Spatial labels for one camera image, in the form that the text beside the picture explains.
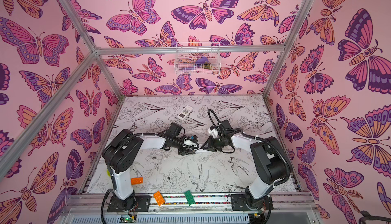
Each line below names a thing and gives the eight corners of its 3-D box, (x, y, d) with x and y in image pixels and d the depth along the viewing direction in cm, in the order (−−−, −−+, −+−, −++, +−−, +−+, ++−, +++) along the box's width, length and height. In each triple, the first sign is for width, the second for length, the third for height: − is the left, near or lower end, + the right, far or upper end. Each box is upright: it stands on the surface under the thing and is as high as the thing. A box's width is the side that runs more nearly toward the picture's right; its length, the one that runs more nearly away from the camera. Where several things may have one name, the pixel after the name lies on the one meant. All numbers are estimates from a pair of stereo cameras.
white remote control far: (177, 118, 110) (177, 116, 108) (187, 106, 117) (186, 104, 115) (184, 121, 108) (183, 119, 106) (193, 108, 115) (193, 106, 114)
